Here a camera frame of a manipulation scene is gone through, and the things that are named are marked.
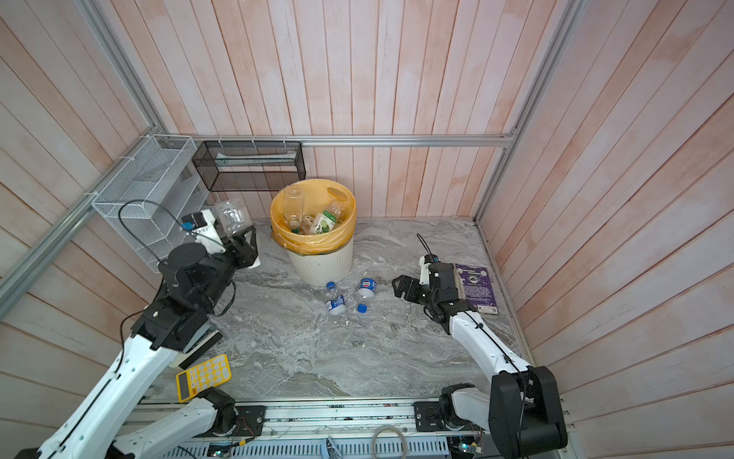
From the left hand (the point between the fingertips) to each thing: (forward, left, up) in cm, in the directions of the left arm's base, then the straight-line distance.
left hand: (252, 233), depth 65 cm
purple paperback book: (+8, -65, -35) cm, 75 cm away
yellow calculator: (-21, +18, -36) cm, 46 cm away
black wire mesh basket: (+46, +13, -13) cm, 49 cm away
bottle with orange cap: (+23, -17, -14) cm, 32 cm away
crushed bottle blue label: (-1, -17, -33) cm, 38 cm away
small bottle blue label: (+7, -28, -33) cm, 44 cm away
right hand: (+3, -39, -26) cm, 47 cm away
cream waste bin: (+8, -13, -26) cm, 30 cm away
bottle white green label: (+17, -14, -14) cm, 26 cm away
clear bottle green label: (+21, -5, -7) cm, 23 cm away
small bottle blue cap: (-1, -26, -36) cm, 44 cm away
